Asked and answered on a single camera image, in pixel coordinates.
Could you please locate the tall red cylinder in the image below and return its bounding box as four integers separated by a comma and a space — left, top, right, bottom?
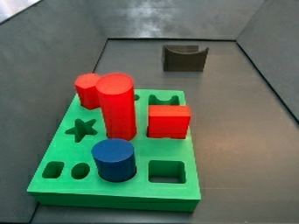
96, 73, 136, 140

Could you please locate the red hexagonal block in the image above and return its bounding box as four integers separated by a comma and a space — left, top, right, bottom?
75, 73, 100, 109

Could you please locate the blue cylinder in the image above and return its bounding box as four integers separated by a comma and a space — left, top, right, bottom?
91, 138, 136, 182

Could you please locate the red square block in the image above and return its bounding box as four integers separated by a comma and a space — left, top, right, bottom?
147, 105, 193, 139

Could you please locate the green shape sorter board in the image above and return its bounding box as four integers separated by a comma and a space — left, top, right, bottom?
27, 89, 202, 212

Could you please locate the black curved fixture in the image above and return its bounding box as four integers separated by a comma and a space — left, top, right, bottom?
163, 45, 210, 72

